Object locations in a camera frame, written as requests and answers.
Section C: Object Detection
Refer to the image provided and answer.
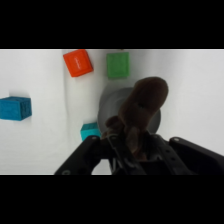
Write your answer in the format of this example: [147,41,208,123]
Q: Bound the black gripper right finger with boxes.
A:
[143,132,224,176]

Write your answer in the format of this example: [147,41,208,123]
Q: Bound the red cube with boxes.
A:
[62,49,95,78]

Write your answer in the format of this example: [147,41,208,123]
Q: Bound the teal cube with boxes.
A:
[79,121,102,142]

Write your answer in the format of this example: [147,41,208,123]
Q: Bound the brown deer plush toy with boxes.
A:
[101,76,170,162]

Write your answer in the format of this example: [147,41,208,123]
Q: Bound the dark blue cube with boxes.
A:
[0,96,33,122]

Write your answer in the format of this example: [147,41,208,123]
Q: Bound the bright green cube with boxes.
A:
[106,51,131,80]

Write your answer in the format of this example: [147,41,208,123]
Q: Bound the grey bowl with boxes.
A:
[97,86,162,135]

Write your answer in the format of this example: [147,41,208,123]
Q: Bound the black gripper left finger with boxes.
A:
[54,133,138,176]

